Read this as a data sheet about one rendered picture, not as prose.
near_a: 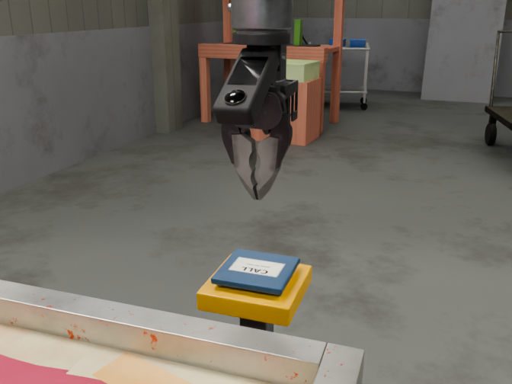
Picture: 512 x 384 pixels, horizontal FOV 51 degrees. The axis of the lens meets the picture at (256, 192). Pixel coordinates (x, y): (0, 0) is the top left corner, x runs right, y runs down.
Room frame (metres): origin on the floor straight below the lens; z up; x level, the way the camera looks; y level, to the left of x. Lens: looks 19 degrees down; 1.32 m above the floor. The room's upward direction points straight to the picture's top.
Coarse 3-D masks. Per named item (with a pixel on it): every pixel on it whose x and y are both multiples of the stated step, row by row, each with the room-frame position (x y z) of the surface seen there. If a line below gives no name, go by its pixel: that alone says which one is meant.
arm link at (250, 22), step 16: (240, 0) 0.66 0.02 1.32; (256, 0) 0.65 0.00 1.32; (272, 0) 0.65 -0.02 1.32; (288, 0) 0.67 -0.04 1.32; (240, 16) 0.66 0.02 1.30; (256, 16) 0.65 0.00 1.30; (272, 16) 0.65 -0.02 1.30; (288, 16) 0.67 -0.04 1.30; (240, 32) 0.67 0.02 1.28; (256, 32) 0.66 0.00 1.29; (272, 32) 0.66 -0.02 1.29
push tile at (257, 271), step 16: (240, 256) 0.71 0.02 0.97; (256, 256) 0.71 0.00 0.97; (272, 256) 0.71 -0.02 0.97; (288, 256) 0.71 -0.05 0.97; (224, 272) 0.66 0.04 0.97; (240, 272) 0.66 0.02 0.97; (256, 272) 0.66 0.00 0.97; (272, 272) 0.66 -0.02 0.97; (288, 272) 0.66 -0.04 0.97; (240, 288) 0.63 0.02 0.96; (256, 288) 0.63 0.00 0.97; (272, 288) 0.62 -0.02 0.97
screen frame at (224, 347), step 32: (0, 288) 0.58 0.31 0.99; (32, 288) 0.58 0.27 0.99; (0, 320) 0.56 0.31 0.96; (32, 320) 0.55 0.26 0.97; (64, 320) 0.53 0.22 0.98; (96, 320) 0.52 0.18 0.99; (128, 320) 0.51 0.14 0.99; (160, 320) 0.51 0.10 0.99; (192, 320) 0.51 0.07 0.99; (160, 352) 0.49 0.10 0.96; (192, 352) 0.48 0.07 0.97; (224, 352) 0.47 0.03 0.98; (256, 352) 0.46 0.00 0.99; (288, 352) 0.45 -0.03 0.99; (320, 352) 0.45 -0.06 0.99; (352, 352) 0.45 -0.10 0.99
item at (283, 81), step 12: (240, 36) 0.66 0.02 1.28; (252, 36) 0.66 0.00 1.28; (264, 36) 0.65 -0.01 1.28; (276, 36) 0.66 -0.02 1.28; (288, 36) 0.68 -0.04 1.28; (276, 48) 0.71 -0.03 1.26; (276, 72) 0.70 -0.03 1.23; (276, 84) 0.69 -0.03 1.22; (288, 84) 0.69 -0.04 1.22; (276, 96) 0.65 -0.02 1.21; (288, 96) 0.68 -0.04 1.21; (264, 108) 0.66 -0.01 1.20; (276, 108) 0.65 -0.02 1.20; (288, 108) 0.72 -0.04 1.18; (264, 120) 0.66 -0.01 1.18; (276, 120) 0.65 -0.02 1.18; (264, 132) 0.66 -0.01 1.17
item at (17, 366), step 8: (0, 360) 0.49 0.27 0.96; (8, 360) 0.49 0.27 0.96; (16, 360) 0.49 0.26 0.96; (0, 368) 0.48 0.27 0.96; (8, 368) 0.48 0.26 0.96; (16, 368) 0.48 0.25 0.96; (24, 368) 0.48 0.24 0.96; (32, 368) 0.48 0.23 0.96; (40, 368) 0.48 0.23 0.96; (48, 368) 0.48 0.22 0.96; (56, 368) 0.48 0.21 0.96; (0, 376) 0.46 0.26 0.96; (8, 376) 0.46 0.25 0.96; (16, 376) 0.46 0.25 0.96; (24, 376) 0.46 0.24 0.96; (32, 376) 0.46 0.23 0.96; (40, 376) 0.46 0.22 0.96; (48, 376) 0.46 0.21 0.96; (56, 376) 0.46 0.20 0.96
